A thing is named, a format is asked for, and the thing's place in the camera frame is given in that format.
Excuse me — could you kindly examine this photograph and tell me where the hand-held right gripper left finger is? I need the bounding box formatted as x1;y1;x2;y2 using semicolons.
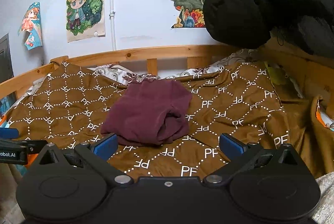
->
34;133;135;186

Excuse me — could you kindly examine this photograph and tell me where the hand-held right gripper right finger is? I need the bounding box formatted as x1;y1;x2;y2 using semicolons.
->
203;132;300;186

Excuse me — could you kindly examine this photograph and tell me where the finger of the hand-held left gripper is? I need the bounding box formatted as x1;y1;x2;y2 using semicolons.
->
26;140;49;156
0;128;20;139

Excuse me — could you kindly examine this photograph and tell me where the maroon long-sleeve shirt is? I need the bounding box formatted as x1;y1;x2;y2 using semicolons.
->
100;79;194;147

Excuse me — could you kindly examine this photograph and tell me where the colourful striped bed sheet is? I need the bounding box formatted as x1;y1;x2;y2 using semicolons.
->
0;102;334;168

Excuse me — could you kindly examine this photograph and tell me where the beige fleece blanket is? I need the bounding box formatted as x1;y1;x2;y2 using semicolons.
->
0;161;27;224

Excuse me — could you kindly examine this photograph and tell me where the brown patterned blanket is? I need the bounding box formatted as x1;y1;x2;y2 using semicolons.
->
5;61;334;181

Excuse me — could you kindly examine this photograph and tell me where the dark grey door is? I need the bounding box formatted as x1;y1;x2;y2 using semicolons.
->
0;33;14;81

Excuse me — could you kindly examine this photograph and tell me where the yellow-green cloth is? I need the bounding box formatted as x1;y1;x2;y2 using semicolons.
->
264;62;291;89

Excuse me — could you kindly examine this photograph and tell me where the white fleece blanket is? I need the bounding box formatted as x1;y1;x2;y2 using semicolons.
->
314;174;334;224

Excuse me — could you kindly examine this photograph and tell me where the small curled cartoon poster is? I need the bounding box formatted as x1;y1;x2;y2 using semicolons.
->
18;1;43;51

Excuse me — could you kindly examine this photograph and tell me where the blond cartoon figure poster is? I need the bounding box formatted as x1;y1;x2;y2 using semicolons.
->
65;0;106;43

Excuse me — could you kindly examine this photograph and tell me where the wooden bed frame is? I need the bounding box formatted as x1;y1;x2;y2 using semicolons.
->
0;43;334;110

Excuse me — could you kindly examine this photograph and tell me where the white wall pipe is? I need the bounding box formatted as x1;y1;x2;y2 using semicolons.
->
109;0;117;52

